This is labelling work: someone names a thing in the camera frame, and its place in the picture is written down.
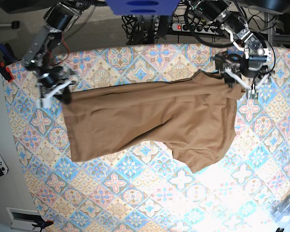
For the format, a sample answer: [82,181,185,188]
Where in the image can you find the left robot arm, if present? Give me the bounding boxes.
[184,0,275,100]

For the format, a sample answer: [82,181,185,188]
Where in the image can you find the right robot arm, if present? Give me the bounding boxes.
[22,2,82,109]

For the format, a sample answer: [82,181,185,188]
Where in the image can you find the red black clamp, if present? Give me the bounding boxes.
[0,43,17,83]

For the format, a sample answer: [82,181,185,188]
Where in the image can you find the patterned tablecloth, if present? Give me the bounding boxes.
[3,48,290,232]

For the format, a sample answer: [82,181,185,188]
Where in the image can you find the blue plate overhead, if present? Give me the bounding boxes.
[106,0,180,15]

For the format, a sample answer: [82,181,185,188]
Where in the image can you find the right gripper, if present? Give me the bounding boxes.
[36,79,76,109]

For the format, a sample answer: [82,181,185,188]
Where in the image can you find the brown t-shirt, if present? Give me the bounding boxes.
[62,71,244,173]

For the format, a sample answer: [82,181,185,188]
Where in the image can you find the white tray box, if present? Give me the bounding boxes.
[6,207,42,232]

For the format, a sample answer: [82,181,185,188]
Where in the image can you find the black power strip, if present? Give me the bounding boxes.
[171,23,219,35]

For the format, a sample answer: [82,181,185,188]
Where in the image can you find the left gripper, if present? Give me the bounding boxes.
[224,68,272,99]

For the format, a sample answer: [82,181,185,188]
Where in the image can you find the orange black clamp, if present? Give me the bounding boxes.
[32,217,54,231]

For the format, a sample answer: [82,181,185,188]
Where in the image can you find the clear plastic box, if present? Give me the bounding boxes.
[270,194,290,227]

